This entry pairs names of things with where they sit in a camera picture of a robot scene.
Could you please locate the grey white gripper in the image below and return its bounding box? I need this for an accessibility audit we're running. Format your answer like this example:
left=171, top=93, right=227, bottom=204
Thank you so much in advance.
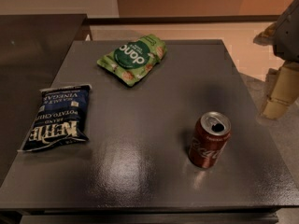
left=253, top=0, right=299, bottom=119

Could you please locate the red Coca-Cola can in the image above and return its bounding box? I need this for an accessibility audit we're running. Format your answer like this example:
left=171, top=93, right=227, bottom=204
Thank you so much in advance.
left=189, top=111, right=231, bottom=169

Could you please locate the green snack pouch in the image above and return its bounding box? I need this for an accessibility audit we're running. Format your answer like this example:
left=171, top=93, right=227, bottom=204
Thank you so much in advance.
left=97, top=35, right=167, bottom=87

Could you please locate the blue Kettle chips bag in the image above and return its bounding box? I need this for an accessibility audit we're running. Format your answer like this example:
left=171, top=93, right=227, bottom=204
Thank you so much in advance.
left=21, top=84, right=92, bottom=152

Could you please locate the dark side cabinet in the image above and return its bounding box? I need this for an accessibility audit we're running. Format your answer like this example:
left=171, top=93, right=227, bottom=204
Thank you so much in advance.
left=0, top=14, right=91, bottom=184

